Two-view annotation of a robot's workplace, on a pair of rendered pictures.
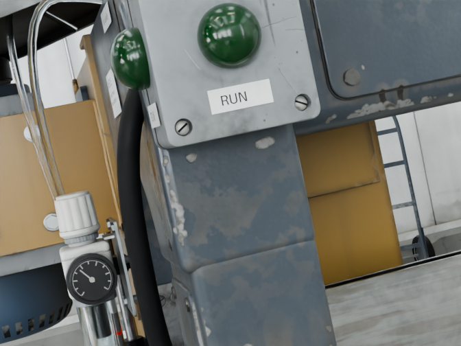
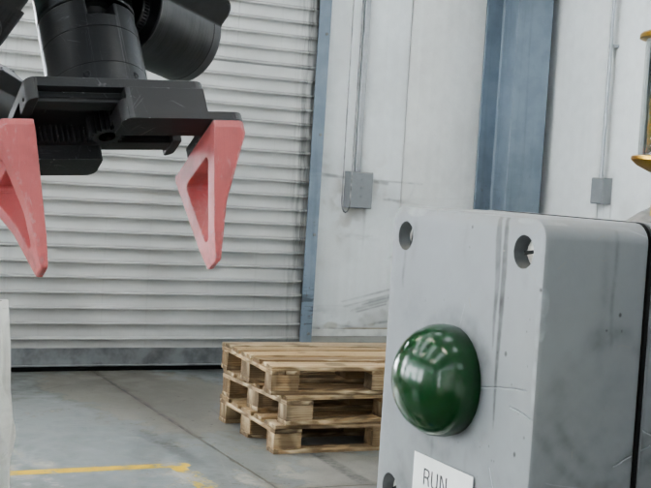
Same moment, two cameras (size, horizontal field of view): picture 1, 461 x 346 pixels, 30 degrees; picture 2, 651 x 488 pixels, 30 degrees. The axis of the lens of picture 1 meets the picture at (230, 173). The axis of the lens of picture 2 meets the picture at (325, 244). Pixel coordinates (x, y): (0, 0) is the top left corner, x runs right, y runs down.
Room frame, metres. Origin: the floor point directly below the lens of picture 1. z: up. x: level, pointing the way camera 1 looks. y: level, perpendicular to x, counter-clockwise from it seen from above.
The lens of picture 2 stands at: (0.29, -0.32, 1.34)
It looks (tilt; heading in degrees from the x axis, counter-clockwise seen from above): 3 degrees down; 76
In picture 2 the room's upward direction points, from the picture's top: 4 degrees clockwise
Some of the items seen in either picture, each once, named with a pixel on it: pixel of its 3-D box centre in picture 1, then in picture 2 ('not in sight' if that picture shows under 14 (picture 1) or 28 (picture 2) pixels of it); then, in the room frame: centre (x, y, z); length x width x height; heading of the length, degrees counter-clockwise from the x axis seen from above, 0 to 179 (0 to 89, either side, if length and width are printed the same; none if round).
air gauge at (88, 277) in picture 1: (91, 278); not in sight; (0.63, 0.12, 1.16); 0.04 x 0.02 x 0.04; 102
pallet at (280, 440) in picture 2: not in sight; (351, 419); (2.01, 5.87, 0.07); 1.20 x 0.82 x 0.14; 10
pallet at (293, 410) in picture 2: not in sight; (356, 392); (2.03, 5.88, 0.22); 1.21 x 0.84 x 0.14; 12
